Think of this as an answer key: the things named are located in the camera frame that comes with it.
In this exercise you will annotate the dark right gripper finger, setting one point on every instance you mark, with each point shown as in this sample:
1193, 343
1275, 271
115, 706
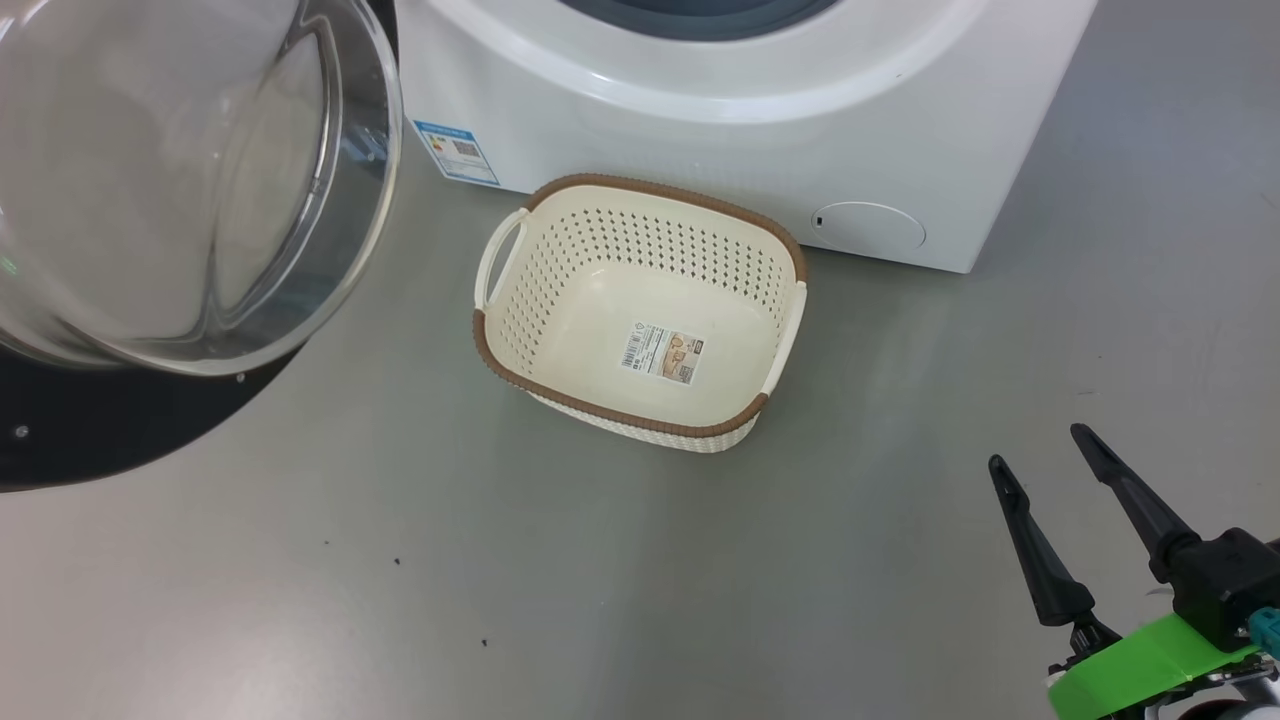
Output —
1045, 570
1145, 510

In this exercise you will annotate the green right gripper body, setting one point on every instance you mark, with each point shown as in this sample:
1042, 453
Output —
1140, 670

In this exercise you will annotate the black glass washing machine door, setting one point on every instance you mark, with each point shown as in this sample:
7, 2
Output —
150, 200

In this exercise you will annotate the white washing machine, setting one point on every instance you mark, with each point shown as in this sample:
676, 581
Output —
950, 150

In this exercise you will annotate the basket product label sticker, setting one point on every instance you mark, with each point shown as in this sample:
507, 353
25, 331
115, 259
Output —
662, 352

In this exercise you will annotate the cream laundry basket brown rim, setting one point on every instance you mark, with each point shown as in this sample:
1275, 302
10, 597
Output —
600, 340

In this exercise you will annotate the grey rubber door seal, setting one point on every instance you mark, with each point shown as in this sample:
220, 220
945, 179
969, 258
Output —
700, 20

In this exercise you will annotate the round white filter cover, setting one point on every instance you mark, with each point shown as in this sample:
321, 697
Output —
870, 227

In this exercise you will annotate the blue energy label sticker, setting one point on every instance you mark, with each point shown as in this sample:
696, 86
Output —
455, 152

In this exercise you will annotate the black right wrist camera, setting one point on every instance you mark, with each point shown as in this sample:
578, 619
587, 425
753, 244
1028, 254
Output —
1225, 585

